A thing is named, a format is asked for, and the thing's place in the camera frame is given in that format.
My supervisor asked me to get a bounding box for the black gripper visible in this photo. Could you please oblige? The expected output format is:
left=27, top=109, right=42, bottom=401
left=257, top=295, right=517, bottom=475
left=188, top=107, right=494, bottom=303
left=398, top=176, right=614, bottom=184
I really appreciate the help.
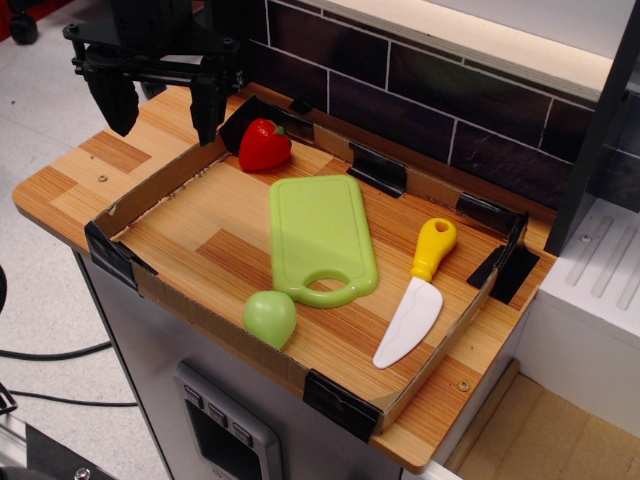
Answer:
left=63, top=1, right=243, bottom=146

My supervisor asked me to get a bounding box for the yellow handled white toy knife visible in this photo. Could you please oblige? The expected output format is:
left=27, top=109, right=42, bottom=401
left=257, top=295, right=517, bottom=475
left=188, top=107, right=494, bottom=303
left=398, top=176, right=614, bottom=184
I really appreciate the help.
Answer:
left=373, top=218, right=458, bottom=369

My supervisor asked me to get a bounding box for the cardboard fence with black tape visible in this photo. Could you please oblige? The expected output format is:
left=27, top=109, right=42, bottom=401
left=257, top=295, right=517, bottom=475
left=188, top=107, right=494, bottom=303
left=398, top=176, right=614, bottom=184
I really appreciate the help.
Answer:
left=85, top=94, right=551, bottom=445

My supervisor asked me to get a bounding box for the green plastic cutting board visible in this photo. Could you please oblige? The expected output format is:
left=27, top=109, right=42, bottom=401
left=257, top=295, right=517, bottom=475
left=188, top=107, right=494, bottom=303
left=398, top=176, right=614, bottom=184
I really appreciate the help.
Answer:
left=268, top=175, right=378, bottom=308

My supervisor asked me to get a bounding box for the red toy strawberry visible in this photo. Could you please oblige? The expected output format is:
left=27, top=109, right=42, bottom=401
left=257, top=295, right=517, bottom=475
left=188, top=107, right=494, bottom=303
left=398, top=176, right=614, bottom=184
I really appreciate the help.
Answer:
left=238, top=118, right=292, bottom=172

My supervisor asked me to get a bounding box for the black chair caster wheel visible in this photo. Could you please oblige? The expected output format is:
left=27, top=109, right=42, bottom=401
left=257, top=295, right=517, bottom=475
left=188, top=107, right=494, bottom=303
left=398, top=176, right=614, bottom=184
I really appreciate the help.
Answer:
left=9, top=12, right=38, bottom=45

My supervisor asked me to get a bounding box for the green toy pear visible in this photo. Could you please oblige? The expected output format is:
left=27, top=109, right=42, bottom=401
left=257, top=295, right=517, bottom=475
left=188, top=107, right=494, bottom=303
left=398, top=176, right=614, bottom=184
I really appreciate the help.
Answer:
left=242, top=291, right=297, bottom=350

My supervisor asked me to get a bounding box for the grey toy dishwasher panel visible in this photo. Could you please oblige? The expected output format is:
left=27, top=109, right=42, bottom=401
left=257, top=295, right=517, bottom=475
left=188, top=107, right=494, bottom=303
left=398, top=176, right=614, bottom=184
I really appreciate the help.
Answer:
left=174, top=362, right=284, bottom=479

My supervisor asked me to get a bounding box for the white toy sink drainboard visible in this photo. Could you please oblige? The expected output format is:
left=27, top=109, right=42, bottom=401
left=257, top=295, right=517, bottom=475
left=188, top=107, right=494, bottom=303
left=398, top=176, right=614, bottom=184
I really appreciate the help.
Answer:
left=537, top=200, right=639, bottom=349

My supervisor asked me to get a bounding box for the black floor cable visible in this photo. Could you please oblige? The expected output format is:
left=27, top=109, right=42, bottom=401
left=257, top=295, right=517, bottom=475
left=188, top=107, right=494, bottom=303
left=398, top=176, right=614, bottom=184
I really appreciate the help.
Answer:
left=0, top=341, right=139, bottom=409

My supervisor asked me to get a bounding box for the black vertical post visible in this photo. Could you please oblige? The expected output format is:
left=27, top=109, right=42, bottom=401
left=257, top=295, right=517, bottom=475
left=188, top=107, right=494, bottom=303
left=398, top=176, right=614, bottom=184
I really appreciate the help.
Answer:
left=545, top=2, right=639, bottom=256

